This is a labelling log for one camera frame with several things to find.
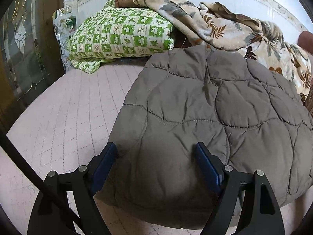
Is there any green white patterned pillow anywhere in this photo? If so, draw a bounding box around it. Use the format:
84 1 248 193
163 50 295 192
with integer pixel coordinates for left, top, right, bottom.
67 0 174 74

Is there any grey quilted puffer jacket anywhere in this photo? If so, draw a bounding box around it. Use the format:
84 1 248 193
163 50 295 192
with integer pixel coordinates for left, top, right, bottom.
96 46 312 229

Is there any leaf print fleece blanket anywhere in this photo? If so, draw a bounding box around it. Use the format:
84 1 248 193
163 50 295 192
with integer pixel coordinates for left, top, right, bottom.
114 0 313 104

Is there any pink quilted bed cover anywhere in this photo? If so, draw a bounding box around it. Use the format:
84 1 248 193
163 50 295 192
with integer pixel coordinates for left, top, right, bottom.
1 64 312 234

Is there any brown wooden glass wardrobe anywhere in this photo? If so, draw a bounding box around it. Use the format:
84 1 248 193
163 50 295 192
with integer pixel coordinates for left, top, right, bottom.
1 0 65 133

